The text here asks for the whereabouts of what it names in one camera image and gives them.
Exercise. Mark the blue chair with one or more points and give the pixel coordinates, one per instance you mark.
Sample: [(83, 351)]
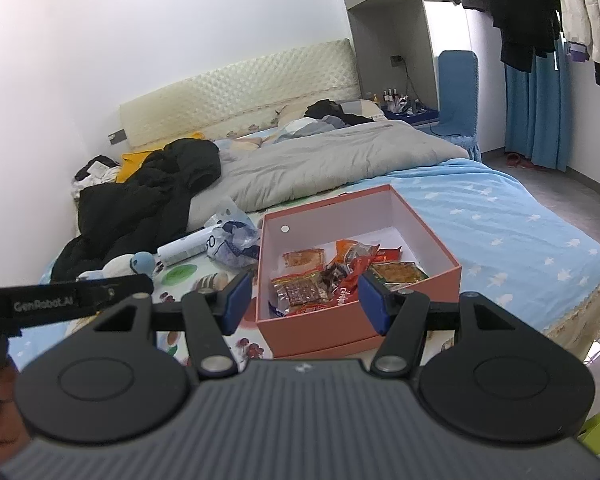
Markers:
[(458, 85)]

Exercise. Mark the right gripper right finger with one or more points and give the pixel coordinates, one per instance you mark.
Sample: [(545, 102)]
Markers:
[(400, 317)]

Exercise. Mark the yellow garment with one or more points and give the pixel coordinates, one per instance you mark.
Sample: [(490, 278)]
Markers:
[(140, 157)]

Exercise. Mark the grey duvet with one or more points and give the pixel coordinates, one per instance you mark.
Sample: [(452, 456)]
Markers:
[(320, 164)]

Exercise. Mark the red slippers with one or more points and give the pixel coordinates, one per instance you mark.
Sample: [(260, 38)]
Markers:
[(517, 161)]

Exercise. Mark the orange clear snack bag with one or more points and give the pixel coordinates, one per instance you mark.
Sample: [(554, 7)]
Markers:
[(349, 250)]

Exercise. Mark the person's left hand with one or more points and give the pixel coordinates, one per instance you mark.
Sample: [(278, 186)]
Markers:
[(13, 434)]

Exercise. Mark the clear blue plastic bag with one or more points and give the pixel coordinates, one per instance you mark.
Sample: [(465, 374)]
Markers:
[(234, 240)]

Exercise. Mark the blue white plush bird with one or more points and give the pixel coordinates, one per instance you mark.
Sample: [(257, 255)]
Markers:
[(141, 263)]

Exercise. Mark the fruit print tablecloth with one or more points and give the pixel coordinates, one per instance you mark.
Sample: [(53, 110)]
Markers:
[(199, 284)]

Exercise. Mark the small red snack packet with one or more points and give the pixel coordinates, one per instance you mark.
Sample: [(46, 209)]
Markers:
[(346, 290)]

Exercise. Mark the red foil tea packet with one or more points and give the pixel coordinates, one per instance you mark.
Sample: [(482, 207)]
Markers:
[(386, 255)]

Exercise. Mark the blue curtain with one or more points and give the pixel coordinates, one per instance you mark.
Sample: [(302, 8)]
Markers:
[(539, 111)]

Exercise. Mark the large clear spicy snack packet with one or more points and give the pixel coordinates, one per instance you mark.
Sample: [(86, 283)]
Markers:
[(312, 258)]

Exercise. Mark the white cylindrical tube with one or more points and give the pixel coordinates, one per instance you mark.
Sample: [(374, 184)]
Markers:
[(185, 247)]

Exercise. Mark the black jacket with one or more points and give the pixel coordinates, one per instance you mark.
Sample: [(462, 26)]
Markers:
[(142, 213)]

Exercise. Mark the red yellow cracker snack packet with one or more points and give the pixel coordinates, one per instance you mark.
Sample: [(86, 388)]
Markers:
[(291, 292)]

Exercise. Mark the light blue star bedsheet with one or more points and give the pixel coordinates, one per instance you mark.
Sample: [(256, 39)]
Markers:
[(511, 248)]

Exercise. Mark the toiletry bottles on nightstand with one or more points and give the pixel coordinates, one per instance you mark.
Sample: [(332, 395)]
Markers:
[(392, 102)]

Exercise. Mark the green bordered tofu snack packet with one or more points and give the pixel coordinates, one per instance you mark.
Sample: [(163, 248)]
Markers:
[(395, 275)]

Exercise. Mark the cream quilted headboard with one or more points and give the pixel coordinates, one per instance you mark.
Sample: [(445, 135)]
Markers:
[(243, 97)]

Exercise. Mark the pink cardboard box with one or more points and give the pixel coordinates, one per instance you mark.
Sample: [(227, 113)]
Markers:
[(376, 216)]

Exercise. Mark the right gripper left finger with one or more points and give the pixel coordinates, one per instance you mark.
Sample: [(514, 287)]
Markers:
[(208, 318)]

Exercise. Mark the hanging dark clothes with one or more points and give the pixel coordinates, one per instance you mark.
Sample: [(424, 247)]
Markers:
[(529, 28)]

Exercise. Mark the grey wall cabinet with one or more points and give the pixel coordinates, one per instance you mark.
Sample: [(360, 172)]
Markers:
[(397, 43)]

